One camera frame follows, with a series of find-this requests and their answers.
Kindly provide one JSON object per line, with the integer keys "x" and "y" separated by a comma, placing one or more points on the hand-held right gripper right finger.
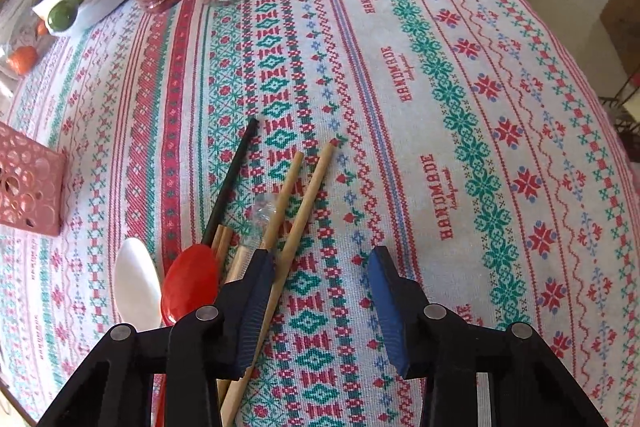
{"x": 385, "y": 307}

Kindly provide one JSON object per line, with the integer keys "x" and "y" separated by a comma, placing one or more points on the plastic wooden chopsticks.
{"x": 260, "y": 217}

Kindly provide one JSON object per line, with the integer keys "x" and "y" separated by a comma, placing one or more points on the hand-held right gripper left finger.
{"x": 252, "y": 307}

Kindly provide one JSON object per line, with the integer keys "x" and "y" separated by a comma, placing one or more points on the white spoon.
{"x": 135, "y": 277}

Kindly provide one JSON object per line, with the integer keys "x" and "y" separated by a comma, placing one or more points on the green round fruit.
{"x": 65, "y": 12}

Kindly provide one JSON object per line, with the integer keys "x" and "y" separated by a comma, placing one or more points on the black chopstick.
{"x": 232, "y": 177}

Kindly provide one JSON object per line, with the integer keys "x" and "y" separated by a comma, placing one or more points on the red spoon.
{"x": 190, "y": 282}

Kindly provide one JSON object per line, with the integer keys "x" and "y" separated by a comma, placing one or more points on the clear plastic bag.
{"x": 15, "y": 22}

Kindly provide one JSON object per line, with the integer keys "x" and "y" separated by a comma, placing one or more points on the small orange fruit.
{"x": 22, "y": 59}

